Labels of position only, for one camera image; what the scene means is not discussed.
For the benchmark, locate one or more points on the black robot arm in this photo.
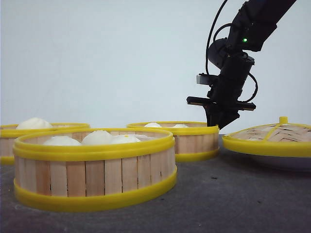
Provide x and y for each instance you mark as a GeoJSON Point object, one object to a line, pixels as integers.
{"type": "Point", "coordinates": [227, 50]}

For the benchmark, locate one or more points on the white bun front middle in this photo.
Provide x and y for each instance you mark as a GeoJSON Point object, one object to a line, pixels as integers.
{"type": "Point", "coordinates": [97, 138]}

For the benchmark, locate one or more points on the white bun back left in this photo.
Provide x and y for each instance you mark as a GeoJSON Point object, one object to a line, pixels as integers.
{"type": "Point", "coordinates": [153, 125]}

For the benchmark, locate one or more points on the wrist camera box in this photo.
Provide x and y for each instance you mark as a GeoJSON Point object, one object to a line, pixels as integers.
{"type": "Point", "coordinates": [206, 79]}

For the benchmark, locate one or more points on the woven bamboo steamer lid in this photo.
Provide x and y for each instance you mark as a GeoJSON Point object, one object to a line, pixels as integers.
{"type": "Point", "coordinates": [282, 139]}

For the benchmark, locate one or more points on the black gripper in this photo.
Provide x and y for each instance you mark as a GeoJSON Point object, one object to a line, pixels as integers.
{"type": "Point", "coordinates": [222, 104]}

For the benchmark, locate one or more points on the white plate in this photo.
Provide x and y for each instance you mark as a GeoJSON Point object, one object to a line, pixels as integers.
{"type": "Point", "coordinates": [297, 164]}

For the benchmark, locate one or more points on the white bun orange dot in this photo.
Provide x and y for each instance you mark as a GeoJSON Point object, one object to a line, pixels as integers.
{"type": "Point", "coordinates": [123, 139]}

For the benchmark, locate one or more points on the white bun front left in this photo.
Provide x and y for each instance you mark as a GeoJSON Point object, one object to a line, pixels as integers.
{"type": "Point", "coordinates": [61, 141]}

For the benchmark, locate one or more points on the large white bun left basket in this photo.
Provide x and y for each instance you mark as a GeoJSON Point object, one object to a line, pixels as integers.
{"type": "Point", "coordinates": [34, 123]}

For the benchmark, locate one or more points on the white bun back right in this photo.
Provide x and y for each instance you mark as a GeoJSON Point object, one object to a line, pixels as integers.
{"type": "Point", "coordinates": [180, 126]}

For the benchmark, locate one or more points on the bamboo steamer basket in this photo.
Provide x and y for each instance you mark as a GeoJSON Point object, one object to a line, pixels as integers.
{"type": "Point", "coordinates": [87, 178]}
{"type": "Point", "coordinates": [8, 133]}

